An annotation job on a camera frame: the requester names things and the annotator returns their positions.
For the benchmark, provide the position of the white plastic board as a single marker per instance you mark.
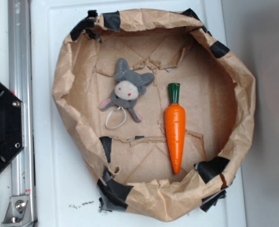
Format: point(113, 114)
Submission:
point(66, 193)

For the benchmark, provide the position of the brown paper bag tray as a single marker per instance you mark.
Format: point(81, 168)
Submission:
point(131, 164)

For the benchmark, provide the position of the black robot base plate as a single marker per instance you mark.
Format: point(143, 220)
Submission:
point(11, 130)

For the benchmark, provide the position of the orange plastic carrot toy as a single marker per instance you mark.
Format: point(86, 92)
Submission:
point(175, 120)

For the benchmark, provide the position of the aluminum extrusion rail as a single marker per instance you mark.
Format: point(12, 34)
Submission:
point(20, 81)

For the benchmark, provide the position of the metal corner bracket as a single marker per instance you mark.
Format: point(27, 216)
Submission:
point(18, 213)

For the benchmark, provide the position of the gray plush bunny toy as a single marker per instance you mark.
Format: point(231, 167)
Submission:
point(130, 85)

